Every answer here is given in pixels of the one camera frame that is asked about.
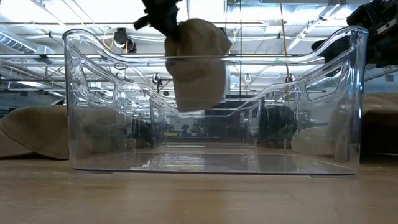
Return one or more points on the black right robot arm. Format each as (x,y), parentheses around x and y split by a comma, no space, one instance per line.
(379,12)

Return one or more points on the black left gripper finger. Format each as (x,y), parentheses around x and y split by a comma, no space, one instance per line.
(177,23)
(166,28)

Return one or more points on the black hanging ceiling fixture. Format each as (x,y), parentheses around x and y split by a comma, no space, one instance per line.
(121,37)

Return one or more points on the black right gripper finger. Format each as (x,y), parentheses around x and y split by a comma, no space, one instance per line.
(335,49)

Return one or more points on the beige baseball cap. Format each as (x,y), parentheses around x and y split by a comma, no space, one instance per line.
(199,40)
(34,130)
(314,140)

